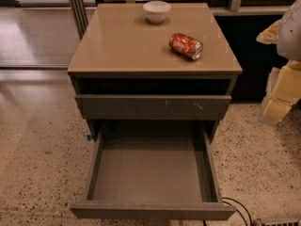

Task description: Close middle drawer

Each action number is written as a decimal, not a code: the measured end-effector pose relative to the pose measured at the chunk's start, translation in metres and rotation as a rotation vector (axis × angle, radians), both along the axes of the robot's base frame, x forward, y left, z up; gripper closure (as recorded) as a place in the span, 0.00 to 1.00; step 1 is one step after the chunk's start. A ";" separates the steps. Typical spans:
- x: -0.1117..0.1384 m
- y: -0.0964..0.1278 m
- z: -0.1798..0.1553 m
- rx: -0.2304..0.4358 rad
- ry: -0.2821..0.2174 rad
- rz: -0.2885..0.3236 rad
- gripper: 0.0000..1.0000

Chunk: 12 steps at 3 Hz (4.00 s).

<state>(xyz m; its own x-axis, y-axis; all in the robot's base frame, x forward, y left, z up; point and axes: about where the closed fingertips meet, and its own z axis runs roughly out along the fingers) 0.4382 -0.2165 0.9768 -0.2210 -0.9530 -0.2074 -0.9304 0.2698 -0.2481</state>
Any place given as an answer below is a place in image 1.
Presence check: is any grey drawer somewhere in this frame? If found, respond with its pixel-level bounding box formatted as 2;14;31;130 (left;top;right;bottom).
75;94;231;121
70;131;235;220

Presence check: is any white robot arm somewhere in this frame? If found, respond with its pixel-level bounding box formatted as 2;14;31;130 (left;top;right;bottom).
256;0;301;125

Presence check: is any grey-brown drawer cabinet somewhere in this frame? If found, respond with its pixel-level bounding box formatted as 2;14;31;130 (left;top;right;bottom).
68;3;242;137

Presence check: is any grey top drawer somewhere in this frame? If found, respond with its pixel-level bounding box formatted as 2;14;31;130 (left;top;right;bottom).
75;94;231;121

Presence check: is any red soda can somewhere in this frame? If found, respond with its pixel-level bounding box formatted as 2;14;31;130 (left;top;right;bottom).
168;33;203;60

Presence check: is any white floor power strip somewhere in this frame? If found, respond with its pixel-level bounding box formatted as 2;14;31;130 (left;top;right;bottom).
252;218;301;226

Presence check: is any white ceramic bowl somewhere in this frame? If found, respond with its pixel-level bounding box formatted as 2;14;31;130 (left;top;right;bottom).
143;1;171;24

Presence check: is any blue tape piece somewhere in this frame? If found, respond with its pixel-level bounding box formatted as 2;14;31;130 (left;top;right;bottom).
87;135;93;141

